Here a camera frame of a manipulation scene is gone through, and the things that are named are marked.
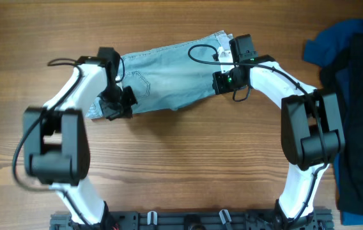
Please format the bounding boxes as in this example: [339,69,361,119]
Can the light blue denim shorts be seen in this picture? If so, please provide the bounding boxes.
[84,30,235,120]

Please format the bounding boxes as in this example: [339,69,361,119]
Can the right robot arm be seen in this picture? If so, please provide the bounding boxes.
[213,34,345,229]

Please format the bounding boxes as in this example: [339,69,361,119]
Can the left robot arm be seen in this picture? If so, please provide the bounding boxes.
[15,47,137,229]

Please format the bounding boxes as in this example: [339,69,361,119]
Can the blue cloth garment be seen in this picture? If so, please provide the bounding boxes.
[304,19,363,226]

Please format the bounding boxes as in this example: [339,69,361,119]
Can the left black camera cable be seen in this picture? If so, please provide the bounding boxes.
[11,56,127,230]

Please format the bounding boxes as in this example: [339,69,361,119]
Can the black camera cable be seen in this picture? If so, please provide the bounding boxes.
[11,56,127,230]
[187,43,329,227]

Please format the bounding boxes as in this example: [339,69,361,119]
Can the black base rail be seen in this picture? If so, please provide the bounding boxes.
[49,209,334,230]

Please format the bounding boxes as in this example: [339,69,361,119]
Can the right black camera cable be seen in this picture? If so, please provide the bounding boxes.
[187,43,329,227]

